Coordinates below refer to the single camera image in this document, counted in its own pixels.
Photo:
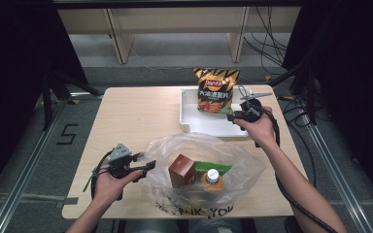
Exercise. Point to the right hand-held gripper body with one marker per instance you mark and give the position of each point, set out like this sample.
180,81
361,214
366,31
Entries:
252,111

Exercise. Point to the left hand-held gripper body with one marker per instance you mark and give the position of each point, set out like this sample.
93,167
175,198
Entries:
121,166

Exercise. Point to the white plastic bin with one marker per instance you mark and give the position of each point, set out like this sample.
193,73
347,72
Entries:
207,124

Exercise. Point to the black yellow chips bag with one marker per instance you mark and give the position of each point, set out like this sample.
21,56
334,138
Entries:
215,93

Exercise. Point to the brown cardboard box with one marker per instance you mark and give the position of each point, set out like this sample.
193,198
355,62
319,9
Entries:
181,171

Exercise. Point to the clear plastic bag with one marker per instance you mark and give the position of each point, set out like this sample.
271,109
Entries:
239,161

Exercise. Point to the person's right hand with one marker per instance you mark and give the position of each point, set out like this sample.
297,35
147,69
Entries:
259,131

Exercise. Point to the person's left hand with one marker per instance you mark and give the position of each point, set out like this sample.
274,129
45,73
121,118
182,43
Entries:
110,189

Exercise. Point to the yellow tape piece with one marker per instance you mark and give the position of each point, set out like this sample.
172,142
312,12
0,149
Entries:
267,78
75,101

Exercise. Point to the black metal stand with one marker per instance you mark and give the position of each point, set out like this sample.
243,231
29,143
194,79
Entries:
47,103
311,97

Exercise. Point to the person's left leg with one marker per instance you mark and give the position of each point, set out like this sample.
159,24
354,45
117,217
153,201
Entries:
152,226

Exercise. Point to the person's leg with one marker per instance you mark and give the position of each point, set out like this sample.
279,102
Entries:
217,226
152,226

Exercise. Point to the grey tape strip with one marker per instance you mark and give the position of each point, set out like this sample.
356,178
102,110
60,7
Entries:
66,201

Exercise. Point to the person's right leg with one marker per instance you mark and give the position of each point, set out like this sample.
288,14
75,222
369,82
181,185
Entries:
217,226

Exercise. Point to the black curtain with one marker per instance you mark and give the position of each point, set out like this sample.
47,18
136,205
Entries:
353,81
13,81

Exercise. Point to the aluminium floor rail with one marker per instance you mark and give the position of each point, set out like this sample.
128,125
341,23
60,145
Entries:
29,171
346,194

